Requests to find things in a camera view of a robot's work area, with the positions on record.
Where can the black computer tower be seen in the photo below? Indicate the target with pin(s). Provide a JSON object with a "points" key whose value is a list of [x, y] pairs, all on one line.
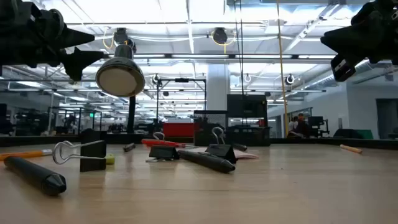
{"points": [[247, 105]]}

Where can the black binder clip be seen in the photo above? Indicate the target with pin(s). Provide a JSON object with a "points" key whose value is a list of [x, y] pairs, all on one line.
{"points": [[221, 151], [93, 155], [163, 152]]}

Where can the black camera rig frame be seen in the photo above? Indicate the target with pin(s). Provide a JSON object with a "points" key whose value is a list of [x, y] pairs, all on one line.
{"points": [[182, 80]]}

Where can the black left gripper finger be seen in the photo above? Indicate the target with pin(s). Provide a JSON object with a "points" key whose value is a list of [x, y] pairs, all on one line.
{"points": [[77, 37], [84, 59]]}

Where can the metal desk lamp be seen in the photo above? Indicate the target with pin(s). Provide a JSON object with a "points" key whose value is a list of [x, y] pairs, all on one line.
{"points": [[119, 77]]}

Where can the black monitor on stand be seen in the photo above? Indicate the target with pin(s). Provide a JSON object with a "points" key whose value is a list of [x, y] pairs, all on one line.
{"points": [[315, 121]]}

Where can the orange pencil pink eraser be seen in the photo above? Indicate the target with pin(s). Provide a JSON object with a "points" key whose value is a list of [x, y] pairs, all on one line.
{"points": [[350, 148], [25, 154]]}

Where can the black mesh desk organizer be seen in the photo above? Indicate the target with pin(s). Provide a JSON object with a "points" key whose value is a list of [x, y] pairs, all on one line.
{"points": [[202, 121]]}

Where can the red storage cabinet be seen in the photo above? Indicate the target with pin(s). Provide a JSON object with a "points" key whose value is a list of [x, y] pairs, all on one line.
{"points": [[178, 129]]}

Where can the person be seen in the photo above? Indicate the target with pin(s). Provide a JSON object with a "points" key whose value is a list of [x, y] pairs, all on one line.
{"points": [[301, 126], [291, 124]]}

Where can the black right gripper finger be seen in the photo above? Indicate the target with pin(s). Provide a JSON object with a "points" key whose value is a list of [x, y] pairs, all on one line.
{"points": [[349, 74], [345, 42]]}

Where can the green bin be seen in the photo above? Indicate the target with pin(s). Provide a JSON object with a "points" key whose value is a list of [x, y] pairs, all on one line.
{"points": [[365, 134]]}

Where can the black bag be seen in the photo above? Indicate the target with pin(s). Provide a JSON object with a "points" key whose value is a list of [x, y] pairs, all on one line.
{"points": [[344, 133]]}

